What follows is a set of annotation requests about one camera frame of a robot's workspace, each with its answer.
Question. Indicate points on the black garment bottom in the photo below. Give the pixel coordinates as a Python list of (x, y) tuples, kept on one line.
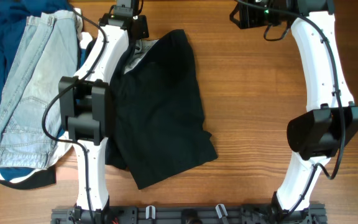
[(40, 179)]

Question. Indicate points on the light blue denim jeans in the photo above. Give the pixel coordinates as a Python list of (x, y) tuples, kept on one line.
[(48, 50)]

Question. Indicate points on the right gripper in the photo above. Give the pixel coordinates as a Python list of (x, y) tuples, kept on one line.
[(246, 17)]

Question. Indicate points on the white garment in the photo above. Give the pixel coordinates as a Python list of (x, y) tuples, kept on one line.
[(64, 149)]

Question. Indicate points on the black shorts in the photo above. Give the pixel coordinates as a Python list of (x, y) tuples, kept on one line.
[(158, 112)]

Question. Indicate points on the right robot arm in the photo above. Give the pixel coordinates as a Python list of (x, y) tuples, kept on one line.
[(318, 137)]

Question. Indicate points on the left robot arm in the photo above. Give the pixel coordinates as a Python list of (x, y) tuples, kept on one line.
[(86, 105)]

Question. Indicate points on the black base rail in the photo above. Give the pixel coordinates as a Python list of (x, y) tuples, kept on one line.
[(245, 214)]

